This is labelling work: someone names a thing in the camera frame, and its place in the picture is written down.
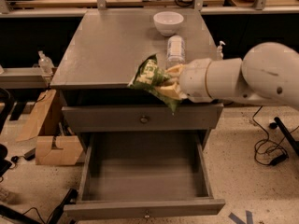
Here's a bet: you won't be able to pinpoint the clear plastic water bottle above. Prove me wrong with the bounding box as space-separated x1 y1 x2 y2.
166 35 185 68

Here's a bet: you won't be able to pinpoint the white pump bottle right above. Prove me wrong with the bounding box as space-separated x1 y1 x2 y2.
217 41 226 59

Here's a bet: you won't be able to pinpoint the open grey bottom drawer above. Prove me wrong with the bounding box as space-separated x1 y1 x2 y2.
64 131 225 220

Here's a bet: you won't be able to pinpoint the black power adapter with cable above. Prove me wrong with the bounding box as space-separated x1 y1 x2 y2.
252 107 299 166

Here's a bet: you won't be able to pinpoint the grey drawer cabinet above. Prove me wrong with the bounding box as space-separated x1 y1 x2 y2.
50 8 212 146

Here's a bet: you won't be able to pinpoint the white ceramic bowl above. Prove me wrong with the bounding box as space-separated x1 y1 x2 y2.
153 11 184 36

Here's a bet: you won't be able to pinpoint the green jalapeno chip bag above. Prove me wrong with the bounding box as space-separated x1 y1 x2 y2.
128 54 180 112

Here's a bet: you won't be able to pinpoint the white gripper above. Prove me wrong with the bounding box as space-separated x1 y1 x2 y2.
155 58 212 103

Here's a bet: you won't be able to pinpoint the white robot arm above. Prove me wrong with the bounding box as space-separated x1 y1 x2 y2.
155 42 299 110

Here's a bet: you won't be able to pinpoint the clear pump bottle left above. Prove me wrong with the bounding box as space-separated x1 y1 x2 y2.
38 50 54 75

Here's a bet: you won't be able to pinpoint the cardboard box pieces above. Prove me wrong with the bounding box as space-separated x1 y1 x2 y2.
16 90 83 166

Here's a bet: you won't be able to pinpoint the grey middle drawer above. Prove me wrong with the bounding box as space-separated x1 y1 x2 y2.
62 104 223 133

